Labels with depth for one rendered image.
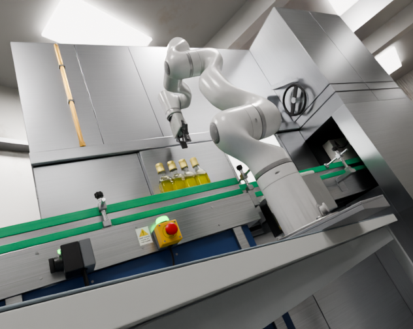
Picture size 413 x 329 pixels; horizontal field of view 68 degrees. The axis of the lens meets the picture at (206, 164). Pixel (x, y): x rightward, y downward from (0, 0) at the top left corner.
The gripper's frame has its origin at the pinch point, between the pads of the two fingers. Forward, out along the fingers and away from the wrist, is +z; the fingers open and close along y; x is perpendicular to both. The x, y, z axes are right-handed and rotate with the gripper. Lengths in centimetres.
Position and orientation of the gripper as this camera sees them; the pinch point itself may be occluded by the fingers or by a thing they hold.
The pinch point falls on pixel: (185, 141)
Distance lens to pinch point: 152.5
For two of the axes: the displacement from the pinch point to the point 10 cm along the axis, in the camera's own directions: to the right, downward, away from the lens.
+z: 3.8, 8.4, -3.9
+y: 3.6, -5.3, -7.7
